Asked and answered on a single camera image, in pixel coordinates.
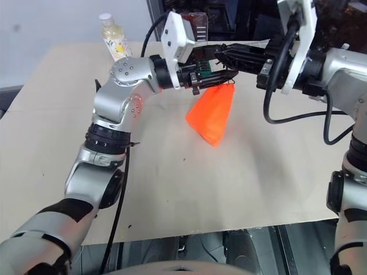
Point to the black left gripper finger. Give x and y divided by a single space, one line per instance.
218 81
225 74

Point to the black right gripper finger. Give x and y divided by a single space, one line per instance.
243 64
243 50

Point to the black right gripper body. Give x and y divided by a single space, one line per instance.
272 66

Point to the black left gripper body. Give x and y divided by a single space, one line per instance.
189 78

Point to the orange fabric pouch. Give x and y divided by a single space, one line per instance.
212 114

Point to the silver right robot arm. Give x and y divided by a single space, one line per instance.
341 71

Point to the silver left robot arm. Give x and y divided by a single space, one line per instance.
114 97

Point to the clear plastic container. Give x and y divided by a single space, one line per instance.
200 28

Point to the clear yellow drink bottle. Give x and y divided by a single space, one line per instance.
116 40

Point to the dark rounded shape under table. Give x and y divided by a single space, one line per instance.
239 252

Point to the grey seat at table edge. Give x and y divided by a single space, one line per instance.
8 100

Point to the grey rounded robot body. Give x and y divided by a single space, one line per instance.
157 267

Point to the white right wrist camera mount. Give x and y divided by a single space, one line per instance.
304 43

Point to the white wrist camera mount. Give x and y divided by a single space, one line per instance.
304 43
172 37

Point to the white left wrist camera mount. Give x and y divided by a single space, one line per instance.
172 37

